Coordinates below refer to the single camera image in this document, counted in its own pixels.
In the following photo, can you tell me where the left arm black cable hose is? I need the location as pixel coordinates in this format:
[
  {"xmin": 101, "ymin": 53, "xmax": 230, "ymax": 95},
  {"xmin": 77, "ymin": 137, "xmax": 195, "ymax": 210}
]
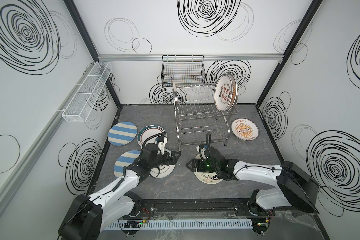
[{"xmin": 141, "ymin": 131, "xmax": 167, "ymax": 149}]

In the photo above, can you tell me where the black wire basket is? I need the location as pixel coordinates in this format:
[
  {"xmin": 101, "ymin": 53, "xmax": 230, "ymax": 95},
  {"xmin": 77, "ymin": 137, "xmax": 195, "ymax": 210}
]
[{"xmin": 161, "ymin": 55, "xmax": 206, "ymax": 87}]

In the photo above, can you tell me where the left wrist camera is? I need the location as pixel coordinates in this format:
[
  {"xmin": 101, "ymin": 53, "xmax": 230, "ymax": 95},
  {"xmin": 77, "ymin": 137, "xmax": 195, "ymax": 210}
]
[{"xmin": 157, "ymin": 136, "xmax": 168, "ymax": 155}]

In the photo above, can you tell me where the blue striped plate near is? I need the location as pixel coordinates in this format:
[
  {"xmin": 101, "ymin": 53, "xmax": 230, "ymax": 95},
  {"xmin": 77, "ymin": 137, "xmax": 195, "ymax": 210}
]
[{"xmin": 114, "ymin": 150, "xmax": 141, "ymax": 178}]

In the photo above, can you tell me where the blue striped plate far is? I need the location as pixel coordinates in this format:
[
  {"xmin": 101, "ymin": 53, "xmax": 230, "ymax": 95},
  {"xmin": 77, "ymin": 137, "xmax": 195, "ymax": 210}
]
[{"xmin": 108, "ymin": 122, "xmax": 138, "ymax": 146}]

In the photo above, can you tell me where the white slotted cable duct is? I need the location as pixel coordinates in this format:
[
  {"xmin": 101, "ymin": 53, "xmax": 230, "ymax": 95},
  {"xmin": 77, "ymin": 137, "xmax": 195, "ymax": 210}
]
[{"xmin": 105, "ymin": 219, "xmax": 253, "ymax": 231}]

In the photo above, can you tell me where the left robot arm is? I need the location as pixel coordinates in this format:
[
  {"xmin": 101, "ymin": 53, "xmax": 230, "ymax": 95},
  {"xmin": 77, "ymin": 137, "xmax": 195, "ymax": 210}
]
[{"xmin": 58, "ymin": 143, "xmax": 181, "ymax": 240}]

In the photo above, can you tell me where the red character plate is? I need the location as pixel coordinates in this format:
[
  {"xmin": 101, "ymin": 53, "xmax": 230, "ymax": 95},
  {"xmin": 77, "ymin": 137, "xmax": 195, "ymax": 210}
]
[{"xmin": 214, "ymin": 75, "xmax": 234, "ymax": 112}]

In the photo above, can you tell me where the white plate flower outline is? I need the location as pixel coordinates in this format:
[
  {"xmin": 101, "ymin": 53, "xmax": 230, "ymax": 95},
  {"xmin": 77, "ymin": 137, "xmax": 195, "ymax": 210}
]
[{"xmin": 150, "ymin": 149, "xmax": 175, "ymax": 179}]

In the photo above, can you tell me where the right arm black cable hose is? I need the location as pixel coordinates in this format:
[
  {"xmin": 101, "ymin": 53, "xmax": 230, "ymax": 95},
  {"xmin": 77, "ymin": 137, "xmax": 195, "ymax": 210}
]
[{"xmin": 197, "ymin": 132, "xmax": 238, "ymax": 181}]

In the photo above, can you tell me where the green rimmed white plate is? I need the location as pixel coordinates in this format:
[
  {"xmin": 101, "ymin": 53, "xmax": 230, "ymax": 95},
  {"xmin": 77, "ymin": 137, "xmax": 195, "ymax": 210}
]
[{"xmin": 137, "ymin": 125, "xmax": 166, "ymax": 149}]

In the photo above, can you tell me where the blue striped plate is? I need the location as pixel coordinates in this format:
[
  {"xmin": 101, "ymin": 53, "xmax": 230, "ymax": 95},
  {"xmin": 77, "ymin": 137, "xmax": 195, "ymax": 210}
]
[
  {"xmin": 114, "ymin": 150, "xmax": 141, "ymax": 178},
  {"xmin": 108, "ymin": 122, "xmax": 138, "ymax": 146}
]

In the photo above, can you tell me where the cream floral plate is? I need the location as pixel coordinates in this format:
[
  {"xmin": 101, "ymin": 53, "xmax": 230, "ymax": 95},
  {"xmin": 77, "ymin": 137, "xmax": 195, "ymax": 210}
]
[{"xmin": 194, "ymin": 154, "xmax": 222, "ymax": 185}]

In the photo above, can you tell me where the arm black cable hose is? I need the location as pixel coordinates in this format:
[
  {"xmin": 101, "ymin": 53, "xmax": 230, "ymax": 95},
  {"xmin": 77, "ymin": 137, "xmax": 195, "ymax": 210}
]
[
  {"xmin": 197, "ymin": 132, "xmax": 238, "ymax": 181},
  {"xmin": 141, "ymin": 131, "xmax": 167, "ymax": 149}
]

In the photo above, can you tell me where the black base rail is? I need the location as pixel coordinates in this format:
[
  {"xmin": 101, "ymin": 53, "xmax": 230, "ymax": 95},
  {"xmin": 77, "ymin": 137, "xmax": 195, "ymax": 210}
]
[{"xmin": 119, "ymin": 197, "xmax": 314, "ymax": 217}]

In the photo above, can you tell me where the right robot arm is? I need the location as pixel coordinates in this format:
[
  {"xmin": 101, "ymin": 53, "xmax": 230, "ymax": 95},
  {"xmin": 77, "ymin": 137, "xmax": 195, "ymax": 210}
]
[{"xmin": 186, "ymin": 145, "xmax": 319, "ymax": 216}]

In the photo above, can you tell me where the stainless steel dish rack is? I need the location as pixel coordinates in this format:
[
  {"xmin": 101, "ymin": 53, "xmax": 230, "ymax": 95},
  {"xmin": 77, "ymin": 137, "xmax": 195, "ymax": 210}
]
[{"xmin": 172, "ymin": 82, "xmax": 238, "ymax": 151}]

